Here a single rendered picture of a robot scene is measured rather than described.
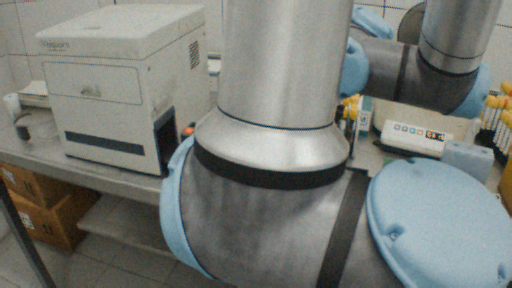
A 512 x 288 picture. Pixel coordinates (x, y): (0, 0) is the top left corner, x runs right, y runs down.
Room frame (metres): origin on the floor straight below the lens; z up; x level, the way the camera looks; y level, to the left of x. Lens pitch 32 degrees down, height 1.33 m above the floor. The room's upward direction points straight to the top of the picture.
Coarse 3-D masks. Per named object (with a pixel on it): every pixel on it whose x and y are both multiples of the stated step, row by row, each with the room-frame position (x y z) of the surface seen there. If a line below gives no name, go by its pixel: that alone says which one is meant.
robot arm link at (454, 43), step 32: (448, 0) 0.33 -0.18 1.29; (480, 0) 0.31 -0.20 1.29; (448, 32) 0.34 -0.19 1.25; (480, 32) 0.32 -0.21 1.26; (416, 64) 0.39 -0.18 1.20; (448, 64) 0.35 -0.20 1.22; (480, 64) 0.37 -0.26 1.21; (416, 96) 0.38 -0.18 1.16; (448, 96) 0.36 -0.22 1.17; (480, 96) 0.35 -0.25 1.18
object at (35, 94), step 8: (32, 80) 1.08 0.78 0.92; (40, 80) 1.07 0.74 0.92; (24, 88) 1.04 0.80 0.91; (32, 88) 1.04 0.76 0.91; (40, 88) 1.03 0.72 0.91; (24, 96) 0.98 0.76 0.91; (32, 96) 0.97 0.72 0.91; (40, 96) 0.96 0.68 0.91; (48, 96) 0.95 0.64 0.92; (24, 104) 0.98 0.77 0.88; (32, 104) 0.96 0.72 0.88; (40, 104) 0.95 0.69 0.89; (48, 104) 0.94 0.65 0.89
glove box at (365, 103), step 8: (352, 96) 0.88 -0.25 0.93; (360, 96) 0.90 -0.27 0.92; (360, 104) 0.81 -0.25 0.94; (368, 104) 0.81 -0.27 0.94; (360, 112) 0.78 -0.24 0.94; (368, 112) 0.77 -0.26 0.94; (360, 120) 0.78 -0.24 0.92; (368, 120) 0.77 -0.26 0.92; (360, 128) 0.78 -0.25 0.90; (368, 128) 0.77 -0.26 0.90
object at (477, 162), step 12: (444, 144) 0.59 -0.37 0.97; (456, 144) 0.57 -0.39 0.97; (468, 144) 0.57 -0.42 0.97; (444, 156) 0.56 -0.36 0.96; (456, 156) 0.55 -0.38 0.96; (468, 156) 0.54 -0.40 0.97; (480, 156) 0.53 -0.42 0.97; (492, 156) 0.53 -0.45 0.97; (468, 168) 0.54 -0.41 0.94; (480, 168) 0.53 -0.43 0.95; (480, 180) 0.53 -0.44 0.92
